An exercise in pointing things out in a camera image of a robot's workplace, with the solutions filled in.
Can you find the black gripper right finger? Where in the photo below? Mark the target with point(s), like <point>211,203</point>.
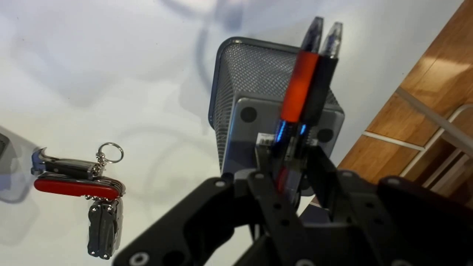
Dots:
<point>323,172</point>

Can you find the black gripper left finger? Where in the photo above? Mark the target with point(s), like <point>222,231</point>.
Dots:
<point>268,157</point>

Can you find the red pen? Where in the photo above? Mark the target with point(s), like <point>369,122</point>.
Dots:
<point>299,89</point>

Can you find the large gray mesh pen holder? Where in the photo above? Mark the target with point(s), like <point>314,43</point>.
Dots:
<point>246,83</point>

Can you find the red pocket knife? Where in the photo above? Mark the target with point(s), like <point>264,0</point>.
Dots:
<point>75,187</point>

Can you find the black pocket tool blue tip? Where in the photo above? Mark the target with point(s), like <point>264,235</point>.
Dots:
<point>64,164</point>

